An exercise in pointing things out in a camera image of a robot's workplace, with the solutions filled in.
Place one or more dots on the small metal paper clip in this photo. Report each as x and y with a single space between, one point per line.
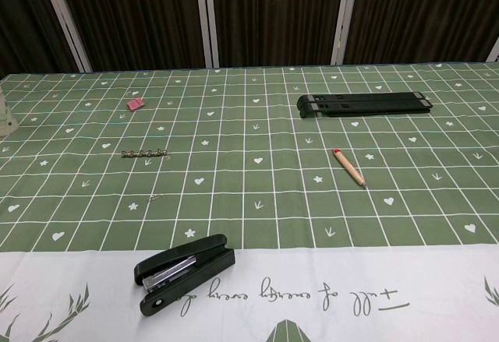
153 198

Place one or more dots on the green checked tablecloth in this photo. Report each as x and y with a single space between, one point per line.
249 209

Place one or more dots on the short wooden pencil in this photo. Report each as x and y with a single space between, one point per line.
349 167

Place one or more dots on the black folding laptop stand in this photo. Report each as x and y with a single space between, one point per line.
362 104

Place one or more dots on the pink eraser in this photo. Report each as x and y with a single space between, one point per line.
135 103

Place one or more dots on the black stapler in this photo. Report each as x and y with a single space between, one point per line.
183 272

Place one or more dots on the dark folding screen panel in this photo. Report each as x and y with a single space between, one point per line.
249 15

